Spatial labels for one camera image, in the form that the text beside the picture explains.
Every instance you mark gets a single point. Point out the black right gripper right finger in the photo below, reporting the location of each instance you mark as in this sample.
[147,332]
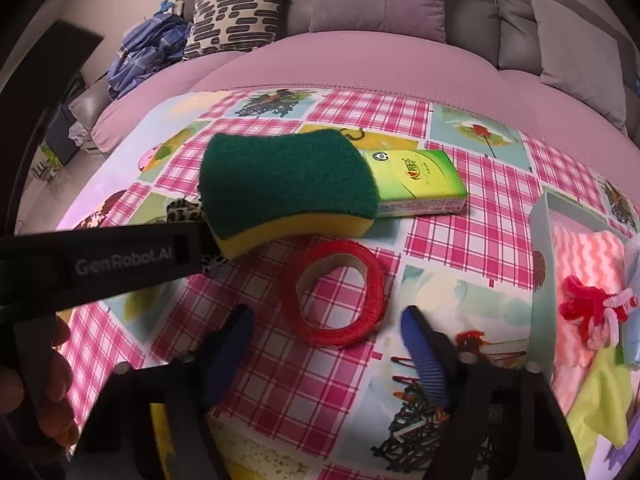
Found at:
[443,372]

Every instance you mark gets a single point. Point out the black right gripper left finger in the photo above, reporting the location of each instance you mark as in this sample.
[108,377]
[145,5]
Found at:
[221,353]

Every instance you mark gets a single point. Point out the red tape roll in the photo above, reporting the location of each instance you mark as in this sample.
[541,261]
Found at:
[333,295]

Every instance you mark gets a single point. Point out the leopard print scrunchie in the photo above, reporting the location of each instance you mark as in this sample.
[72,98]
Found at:
[181,210]

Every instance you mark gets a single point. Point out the red pink pipe-cleaner flower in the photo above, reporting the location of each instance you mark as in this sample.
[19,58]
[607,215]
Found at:
[598,315]

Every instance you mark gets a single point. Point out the pink white zigzag fluffy cloth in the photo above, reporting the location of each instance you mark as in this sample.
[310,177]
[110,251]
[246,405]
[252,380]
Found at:
[596,259]

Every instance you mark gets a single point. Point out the yellow green kitchen sponge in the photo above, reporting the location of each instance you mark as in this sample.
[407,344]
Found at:
[256,189]

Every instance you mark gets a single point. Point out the green tissue pack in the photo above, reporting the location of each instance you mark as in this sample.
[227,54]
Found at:
[415,183]

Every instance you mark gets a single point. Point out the person's left hand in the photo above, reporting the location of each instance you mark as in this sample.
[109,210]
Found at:
[34,382]

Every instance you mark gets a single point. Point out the dark cabinet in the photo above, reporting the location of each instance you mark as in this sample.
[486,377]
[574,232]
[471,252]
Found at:
[57,138]

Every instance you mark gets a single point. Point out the lime green cloth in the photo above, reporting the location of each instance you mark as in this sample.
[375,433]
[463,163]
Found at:
[600,408]

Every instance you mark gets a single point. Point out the teal shallow cardboard tray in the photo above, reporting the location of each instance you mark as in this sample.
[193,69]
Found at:
[554,208]

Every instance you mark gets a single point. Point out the blue crumpled clothing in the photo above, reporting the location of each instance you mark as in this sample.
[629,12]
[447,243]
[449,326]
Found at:
[146,49]

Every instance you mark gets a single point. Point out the grey sofa with pink cover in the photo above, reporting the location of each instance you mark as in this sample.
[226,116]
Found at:
[490,66]

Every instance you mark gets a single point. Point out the black beige patterned cushion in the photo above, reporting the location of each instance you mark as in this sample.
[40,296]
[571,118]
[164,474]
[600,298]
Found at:
[232,25]

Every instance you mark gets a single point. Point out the grey square cushion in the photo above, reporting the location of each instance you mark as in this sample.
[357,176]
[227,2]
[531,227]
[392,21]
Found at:
[580,60]

